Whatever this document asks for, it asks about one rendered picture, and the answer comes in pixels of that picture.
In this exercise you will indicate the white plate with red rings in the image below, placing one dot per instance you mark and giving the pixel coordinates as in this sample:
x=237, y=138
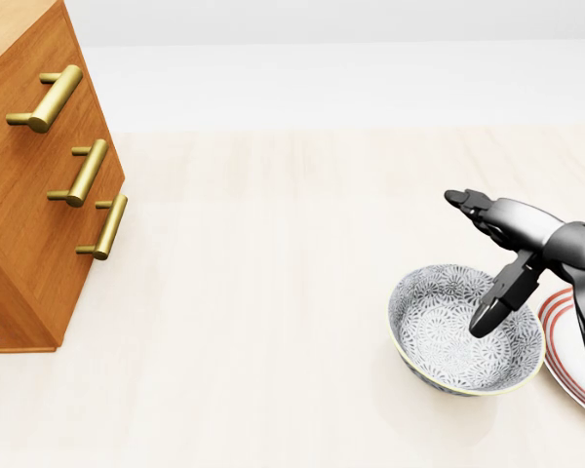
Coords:
x=563, y=351

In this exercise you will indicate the wooden cabinet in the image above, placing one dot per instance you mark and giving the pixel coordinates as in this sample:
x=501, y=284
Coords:
x=14, y=292

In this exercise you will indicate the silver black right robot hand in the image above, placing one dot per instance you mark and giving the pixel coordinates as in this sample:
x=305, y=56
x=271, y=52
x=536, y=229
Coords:
x=573, y=244

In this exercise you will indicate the wooden cabinet drawer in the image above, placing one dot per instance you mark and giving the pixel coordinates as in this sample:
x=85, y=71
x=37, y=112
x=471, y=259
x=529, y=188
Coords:
x=70, y=287
x=10, y=161
x=39, y=229

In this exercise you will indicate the grey patterned bowl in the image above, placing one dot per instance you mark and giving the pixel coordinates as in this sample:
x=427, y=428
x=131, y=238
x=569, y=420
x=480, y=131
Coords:
x=439, y=341

